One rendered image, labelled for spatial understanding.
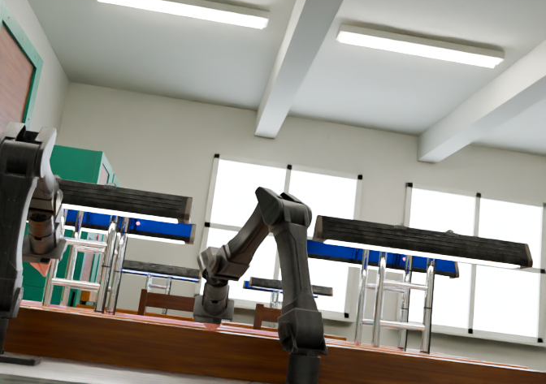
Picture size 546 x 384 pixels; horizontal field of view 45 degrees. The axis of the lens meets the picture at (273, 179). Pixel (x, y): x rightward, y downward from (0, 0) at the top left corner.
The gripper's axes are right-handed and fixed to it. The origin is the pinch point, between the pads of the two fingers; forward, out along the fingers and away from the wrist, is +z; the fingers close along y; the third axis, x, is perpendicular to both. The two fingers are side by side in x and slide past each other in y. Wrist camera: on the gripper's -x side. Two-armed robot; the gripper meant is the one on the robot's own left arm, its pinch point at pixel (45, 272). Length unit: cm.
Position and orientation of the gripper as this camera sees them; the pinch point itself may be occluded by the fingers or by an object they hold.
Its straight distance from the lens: 178.0
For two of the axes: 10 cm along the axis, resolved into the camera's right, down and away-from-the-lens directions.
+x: -0.3, 6.0, -8.0
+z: -1.5, 7.9, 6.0
